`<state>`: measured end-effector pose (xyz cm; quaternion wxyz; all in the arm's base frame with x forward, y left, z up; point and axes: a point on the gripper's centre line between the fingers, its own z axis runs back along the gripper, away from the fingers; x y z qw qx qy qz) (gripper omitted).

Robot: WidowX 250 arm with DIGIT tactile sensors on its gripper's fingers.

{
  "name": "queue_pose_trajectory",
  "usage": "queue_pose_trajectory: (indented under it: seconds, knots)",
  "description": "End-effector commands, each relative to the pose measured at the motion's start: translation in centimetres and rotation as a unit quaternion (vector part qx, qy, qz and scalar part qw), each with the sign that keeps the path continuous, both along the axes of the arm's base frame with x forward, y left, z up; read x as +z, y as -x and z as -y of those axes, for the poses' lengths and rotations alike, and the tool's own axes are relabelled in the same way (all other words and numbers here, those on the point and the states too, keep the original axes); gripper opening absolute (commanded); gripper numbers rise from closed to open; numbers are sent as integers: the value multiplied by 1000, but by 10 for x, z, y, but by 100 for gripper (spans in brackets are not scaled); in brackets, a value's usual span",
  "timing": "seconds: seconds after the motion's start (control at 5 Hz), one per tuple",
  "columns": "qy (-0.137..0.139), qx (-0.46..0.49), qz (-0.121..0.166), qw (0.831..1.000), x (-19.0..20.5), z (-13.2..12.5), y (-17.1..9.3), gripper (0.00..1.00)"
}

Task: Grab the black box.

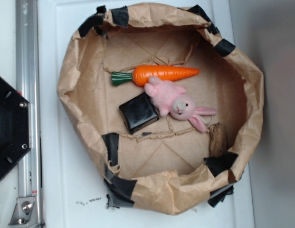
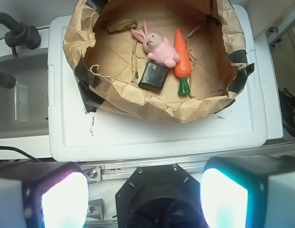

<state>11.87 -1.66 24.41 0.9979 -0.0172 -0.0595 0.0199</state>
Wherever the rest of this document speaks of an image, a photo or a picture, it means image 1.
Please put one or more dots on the pink plush bunny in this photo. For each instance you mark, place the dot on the pink plush bunny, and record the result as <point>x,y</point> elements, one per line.
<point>172,99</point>

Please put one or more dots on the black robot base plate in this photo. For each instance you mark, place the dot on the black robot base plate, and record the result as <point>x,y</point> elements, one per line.
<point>14,127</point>

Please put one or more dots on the brown paper bag bin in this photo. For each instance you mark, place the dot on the brown paper bag bin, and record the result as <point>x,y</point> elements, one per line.
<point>168,166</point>

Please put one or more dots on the aluminium frame rail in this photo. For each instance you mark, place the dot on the aluminium frame rail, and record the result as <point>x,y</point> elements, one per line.
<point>29,168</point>

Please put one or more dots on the black box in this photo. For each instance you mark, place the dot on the black box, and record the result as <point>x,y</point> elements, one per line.
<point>138,113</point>

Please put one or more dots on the metal corner bracket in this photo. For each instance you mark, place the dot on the metal corner bracket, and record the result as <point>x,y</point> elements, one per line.
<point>25,214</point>

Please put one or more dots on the orange plastic toy carrot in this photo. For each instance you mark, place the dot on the orange plastic toy carrot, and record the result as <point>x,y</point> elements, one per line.
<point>141,74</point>

